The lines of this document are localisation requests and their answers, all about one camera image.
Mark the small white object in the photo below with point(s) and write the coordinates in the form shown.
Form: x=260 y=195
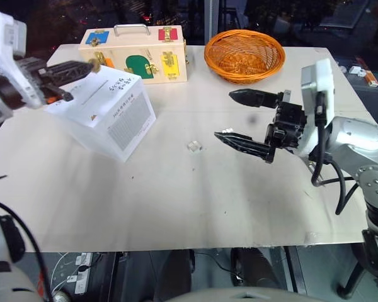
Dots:
x=357 y=70

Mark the white box with slot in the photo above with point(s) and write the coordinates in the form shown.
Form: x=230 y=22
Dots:
x=113 y=107

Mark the dark rounded shape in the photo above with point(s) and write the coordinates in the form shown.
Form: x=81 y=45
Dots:
x=255 y=267

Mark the white power strip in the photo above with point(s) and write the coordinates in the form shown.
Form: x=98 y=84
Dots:
x=82 y=273

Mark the black metal stand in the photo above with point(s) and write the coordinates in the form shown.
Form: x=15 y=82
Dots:
x=371 y=255

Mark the orange wicker basket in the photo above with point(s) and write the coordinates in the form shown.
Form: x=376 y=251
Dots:
x=244 y=56

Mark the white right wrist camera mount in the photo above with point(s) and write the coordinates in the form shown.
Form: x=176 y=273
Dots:
x=324 y=81

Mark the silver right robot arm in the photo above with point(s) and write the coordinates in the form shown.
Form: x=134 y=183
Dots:
x=359 y=138

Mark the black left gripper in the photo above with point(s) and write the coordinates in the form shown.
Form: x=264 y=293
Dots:
x=30 y=67

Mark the wooden latch lock box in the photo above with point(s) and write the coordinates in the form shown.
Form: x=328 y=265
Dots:
x=135 y=47

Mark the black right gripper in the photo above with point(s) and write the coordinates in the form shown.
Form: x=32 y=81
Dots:
x=288 y=126

